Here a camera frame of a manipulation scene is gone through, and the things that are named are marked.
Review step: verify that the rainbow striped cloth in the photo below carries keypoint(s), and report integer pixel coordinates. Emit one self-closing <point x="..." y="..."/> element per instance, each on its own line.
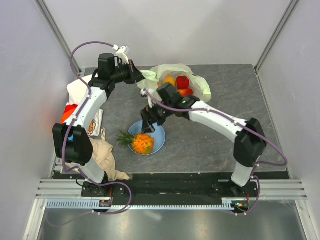
<point x="68" y="111"/>

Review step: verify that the fake pineapple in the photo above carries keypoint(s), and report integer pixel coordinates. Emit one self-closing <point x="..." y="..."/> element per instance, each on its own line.
<point x="140" y="143"/>

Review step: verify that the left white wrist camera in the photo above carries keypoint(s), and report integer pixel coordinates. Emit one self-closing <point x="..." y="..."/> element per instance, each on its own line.
<point x="122" y="51"/>

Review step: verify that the beige crumpled cloth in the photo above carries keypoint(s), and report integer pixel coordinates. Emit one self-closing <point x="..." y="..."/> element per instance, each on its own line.
<point x="103" y="156"/>

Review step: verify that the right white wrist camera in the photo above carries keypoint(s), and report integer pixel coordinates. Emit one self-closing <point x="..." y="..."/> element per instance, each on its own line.
<point x="150" y="95"/>

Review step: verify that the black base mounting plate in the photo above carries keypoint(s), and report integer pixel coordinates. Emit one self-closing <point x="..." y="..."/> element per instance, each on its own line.
<point x="174" y="188"/>

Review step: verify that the grey slotted cable duct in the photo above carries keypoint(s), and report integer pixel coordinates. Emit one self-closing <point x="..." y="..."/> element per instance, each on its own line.
<point x="89" y="203"/>

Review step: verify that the right aluminium corner post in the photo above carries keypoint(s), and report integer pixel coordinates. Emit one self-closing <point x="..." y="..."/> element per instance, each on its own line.
<point x="276" y="33"/>

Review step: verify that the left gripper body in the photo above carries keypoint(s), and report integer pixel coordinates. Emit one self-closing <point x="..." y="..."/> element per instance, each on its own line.
<point x="126" y="73"/>

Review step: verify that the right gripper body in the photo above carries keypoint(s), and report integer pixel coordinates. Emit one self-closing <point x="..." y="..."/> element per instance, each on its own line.
<point x="160" y="113"/>

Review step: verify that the white folded towel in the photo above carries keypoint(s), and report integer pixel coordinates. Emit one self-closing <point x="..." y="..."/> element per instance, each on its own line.
<point x="76" y="91"/>

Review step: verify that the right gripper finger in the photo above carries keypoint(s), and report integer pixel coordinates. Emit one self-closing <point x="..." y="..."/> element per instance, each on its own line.
<point x="144" y="121"/>
<point x="150" y="127"/>

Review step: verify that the aluminium corner post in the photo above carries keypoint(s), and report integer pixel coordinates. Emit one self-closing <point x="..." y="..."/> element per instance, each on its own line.
<point x="276" y="33"/>
<point x="54" y="27"/>

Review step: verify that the yellow fake pear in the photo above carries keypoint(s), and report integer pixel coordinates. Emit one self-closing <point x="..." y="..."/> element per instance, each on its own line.
<point x="169" y="79"/>

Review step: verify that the pale green plastic bag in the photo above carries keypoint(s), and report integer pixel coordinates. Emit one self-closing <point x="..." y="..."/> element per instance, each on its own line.
<point x="156" y="76"/>

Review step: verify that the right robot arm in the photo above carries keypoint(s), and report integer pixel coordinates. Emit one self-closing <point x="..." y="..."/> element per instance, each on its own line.
<point x="246" y="135"/>

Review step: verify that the red yellow fake mango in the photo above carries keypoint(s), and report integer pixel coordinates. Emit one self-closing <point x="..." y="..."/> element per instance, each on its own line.
<point x="185" y="92"/>

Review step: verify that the red fake apple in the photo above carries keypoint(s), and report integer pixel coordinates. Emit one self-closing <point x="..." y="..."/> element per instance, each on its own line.
<point x="182" y="82"/>

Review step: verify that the blue plastic plate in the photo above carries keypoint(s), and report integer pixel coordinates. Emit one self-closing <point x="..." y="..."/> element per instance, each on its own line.
<point x="158" y="135"/>

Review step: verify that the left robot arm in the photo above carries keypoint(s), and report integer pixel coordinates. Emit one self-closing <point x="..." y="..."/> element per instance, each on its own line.
<point x="71" y="140"/>

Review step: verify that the left aluminium corner post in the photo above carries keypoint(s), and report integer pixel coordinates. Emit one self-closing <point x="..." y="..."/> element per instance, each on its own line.
<point x="54" y="27"/>

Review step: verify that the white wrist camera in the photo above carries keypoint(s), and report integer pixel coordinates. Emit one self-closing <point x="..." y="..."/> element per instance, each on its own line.
<point x="150" y="95"/>
<point x="122" y="51"/>

